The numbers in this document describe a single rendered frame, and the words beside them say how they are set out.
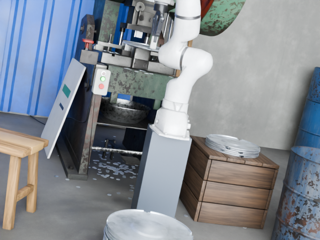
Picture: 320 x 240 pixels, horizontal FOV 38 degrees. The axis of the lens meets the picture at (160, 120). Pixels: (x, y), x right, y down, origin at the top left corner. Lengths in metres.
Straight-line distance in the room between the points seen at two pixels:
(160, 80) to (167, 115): 0.68
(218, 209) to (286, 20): 2.65
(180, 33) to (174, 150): 0.51
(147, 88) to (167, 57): 0.63
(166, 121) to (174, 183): 0.29
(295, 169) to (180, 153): 0.51
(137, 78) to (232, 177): 0.78
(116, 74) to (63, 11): 1.40
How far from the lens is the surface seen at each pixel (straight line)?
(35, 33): 3.88
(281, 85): 4.70
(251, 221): 2.48
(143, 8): 2.76
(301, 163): 2.11
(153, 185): 2.09
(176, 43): 2.01
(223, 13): 2.71
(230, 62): 4.39
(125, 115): 2.74
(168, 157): 2.06
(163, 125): 2.01
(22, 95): 3.93
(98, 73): 2.46
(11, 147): 1.87
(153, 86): 2.66
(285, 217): 2.20
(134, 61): 2.67
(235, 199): 2.39
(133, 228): 1.55
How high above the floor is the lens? 0.86
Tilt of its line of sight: 10 degrees down
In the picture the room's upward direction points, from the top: 12 degrees clockwise
